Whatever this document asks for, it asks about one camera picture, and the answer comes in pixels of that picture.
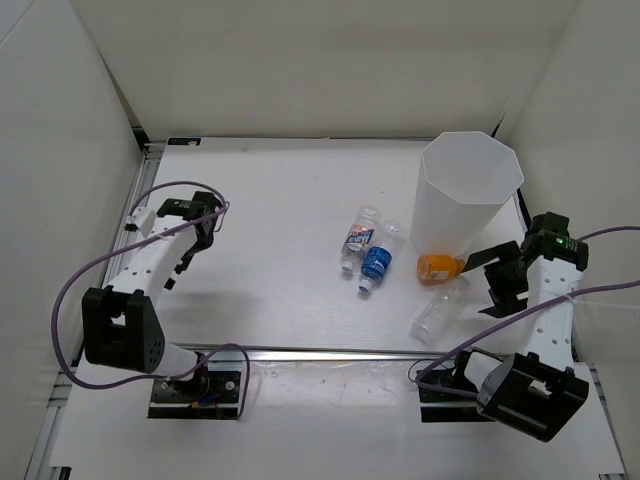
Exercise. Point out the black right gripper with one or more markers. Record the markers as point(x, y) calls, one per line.
point(504, 299)

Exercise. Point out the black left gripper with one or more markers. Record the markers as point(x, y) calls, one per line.
point(184, 263)

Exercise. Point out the clear unlabelled plastic bottle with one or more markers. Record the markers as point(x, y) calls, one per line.
point(445, 307)

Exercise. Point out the orange plastic bottle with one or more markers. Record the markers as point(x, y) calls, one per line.
point(437, 269)

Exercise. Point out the blue-labelled clear plastic bottle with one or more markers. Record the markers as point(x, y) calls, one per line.
point(379, 257)

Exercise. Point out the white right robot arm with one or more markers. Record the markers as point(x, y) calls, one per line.
point(534, 390)

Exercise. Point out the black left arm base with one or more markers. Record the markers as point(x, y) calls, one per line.
point(213, 395)

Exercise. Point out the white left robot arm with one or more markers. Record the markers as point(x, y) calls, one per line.
point(120, 324)

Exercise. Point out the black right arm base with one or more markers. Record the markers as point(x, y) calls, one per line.
point(438, 407)

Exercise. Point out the white octagonal plastic bin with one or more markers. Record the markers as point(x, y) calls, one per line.
point(464, 179)

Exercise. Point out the blue label sticker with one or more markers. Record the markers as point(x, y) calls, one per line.
point(184, 141)

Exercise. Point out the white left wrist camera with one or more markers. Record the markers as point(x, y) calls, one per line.
point(141, 220)

